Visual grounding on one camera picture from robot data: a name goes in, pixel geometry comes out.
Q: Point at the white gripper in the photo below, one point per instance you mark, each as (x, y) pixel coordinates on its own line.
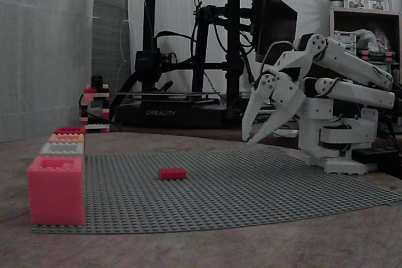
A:
(280, 90)

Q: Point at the red Lego brick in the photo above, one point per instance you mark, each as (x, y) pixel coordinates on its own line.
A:
(172, 174)

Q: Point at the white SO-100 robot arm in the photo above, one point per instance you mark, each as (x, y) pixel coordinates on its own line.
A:
(351, 61)

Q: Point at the grey Lego baseplate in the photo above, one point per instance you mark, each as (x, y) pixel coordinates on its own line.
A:
(220, 192)

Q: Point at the white and green plastic drawer unit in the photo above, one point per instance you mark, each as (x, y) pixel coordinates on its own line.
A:
(344, 40)

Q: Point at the red lego block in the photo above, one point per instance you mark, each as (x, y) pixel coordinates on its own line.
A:
(69, 130)

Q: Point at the orange lego block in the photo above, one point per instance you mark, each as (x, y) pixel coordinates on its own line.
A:
(66, 138)

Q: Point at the grey lego block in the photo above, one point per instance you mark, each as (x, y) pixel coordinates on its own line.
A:
(50, 152)

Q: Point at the large pink lego block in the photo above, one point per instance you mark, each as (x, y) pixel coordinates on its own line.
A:
(56, 196)

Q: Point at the black computer monitor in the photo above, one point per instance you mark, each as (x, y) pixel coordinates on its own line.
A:
(279, 23)

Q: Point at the black Creality 3D printer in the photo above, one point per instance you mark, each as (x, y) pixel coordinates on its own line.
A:
(176, 112)

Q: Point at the white plastic bag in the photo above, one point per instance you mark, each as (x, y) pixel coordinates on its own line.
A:
(367, 37)

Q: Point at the wooden shelf unit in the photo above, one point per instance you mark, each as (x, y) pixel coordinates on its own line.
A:
(364, 15)

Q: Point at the grey textured panel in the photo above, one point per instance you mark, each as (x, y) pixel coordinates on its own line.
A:
(110, 29)

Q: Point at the small white picture frame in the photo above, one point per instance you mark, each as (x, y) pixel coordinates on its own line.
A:
(366, 2)

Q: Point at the multicolour Lego camera tower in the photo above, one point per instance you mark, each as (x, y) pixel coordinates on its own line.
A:
(94, 98)

